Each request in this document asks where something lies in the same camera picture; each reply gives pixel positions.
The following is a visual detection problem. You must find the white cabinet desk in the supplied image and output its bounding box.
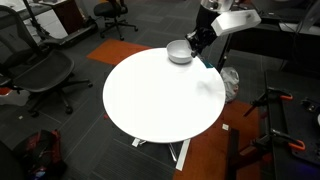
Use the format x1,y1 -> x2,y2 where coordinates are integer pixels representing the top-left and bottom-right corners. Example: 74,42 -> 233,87
0,0 -> 70,41

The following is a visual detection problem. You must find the small black office chair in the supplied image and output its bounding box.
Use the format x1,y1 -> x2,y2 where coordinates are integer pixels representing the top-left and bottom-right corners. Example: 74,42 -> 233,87
93,0 -> 140,42

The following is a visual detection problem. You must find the black and red backpack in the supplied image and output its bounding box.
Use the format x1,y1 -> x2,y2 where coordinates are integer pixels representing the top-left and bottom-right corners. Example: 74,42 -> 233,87
13,128 -> 68,180

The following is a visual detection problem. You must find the black electric scooter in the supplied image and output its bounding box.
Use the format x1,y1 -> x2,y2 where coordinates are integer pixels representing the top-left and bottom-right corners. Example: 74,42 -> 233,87
21,0 -> 99,48

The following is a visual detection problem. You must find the brown wooden cabinet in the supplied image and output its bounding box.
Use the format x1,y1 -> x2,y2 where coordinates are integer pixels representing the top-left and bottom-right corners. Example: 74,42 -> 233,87
52,0 -> 88,35

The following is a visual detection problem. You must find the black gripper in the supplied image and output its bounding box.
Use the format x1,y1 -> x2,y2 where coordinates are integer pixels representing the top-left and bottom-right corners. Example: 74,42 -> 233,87
185,26 -> 218,59

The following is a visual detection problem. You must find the black upright post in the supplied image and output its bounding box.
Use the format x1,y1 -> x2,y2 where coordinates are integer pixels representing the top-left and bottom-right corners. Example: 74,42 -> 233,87
226,127 -> 268,180

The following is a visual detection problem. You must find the black mesh office chair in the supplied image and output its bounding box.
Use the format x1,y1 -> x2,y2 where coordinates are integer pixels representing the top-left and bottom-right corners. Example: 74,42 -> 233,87
0,4 -> 94,118

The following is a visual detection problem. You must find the white crumpled plastic bag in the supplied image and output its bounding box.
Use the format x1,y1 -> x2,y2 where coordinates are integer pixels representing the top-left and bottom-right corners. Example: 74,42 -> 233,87
219,66 -> 241,104

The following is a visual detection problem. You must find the grey round bowl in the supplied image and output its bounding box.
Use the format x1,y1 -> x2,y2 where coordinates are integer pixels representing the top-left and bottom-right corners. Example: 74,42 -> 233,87
166,39 -> 195,65

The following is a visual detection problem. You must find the black desk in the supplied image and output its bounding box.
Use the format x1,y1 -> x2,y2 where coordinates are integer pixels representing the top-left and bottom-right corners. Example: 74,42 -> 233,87
216,0 -> 320,73

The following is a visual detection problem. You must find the dark marker with teal cap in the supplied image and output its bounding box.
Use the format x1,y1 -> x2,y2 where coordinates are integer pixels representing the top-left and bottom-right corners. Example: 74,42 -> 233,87
198,54 -> 215,70

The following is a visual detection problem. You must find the black clamp orange handle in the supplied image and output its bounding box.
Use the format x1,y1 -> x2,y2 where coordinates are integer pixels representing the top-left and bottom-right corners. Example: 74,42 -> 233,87
242,86 -> 295,118
251,128 -> 307,158

